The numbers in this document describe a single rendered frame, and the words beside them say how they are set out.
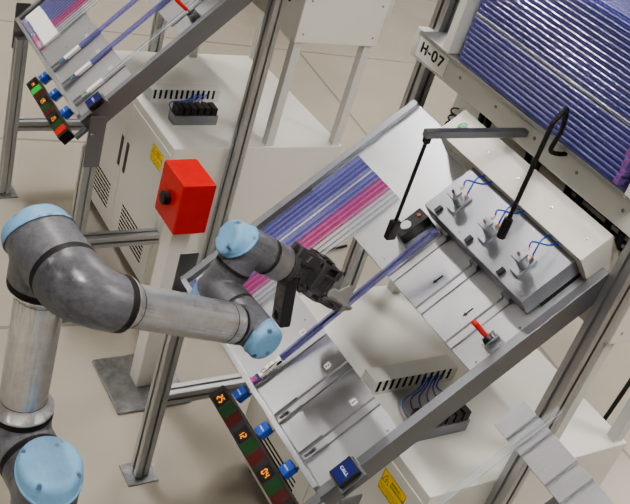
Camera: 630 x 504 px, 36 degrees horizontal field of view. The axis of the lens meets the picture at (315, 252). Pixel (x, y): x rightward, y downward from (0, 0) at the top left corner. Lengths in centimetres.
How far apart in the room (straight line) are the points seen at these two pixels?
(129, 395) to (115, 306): 153
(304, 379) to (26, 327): 64
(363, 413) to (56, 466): 61
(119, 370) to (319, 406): 122
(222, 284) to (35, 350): 37
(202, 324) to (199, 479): 125
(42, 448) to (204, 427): 128
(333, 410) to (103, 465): 102
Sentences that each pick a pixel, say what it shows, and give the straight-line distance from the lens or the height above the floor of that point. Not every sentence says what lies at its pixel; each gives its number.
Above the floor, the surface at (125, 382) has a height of 1.
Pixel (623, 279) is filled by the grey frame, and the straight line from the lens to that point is 193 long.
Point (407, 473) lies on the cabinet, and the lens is 220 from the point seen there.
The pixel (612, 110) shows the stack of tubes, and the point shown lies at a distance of 186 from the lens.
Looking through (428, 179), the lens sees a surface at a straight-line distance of 220.
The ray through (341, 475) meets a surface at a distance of 186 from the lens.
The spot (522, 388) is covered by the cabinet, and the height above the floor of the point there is 62.
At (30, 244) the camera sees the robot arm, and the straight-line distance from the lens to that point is 156.
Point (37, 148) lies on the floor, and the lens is 417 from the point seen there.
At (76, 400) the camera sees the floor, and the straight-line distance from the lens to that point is 300.
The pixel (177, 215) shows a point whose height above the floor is 69.
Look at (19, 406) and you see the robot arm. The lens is 179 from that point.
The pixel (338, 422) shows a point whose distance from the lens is 196.
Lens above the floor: 207
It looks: 32 degrees down
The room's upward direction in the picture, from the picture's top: 19 degrees clockwise
